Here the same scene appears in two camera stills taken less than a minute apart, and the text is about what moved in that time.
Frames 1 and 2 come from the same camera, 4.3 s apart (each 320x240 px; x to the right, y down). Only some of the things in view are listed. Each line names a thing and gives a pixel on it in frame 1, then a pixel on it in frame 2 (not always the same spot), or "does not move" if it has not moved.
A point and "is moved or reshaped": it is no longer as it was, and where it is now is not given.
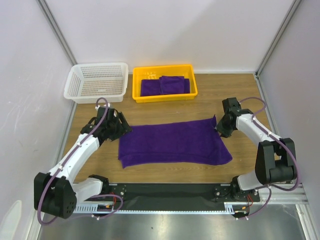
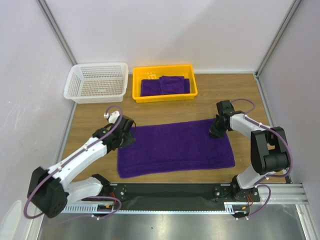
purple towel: [172, 84] does not move
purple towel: [187, 142] is moved or reshaped
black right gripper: [222, 126] -> [217, 127]
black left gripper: [124, 128] -> [130, 140]
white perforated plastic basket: [86, 83] does not move
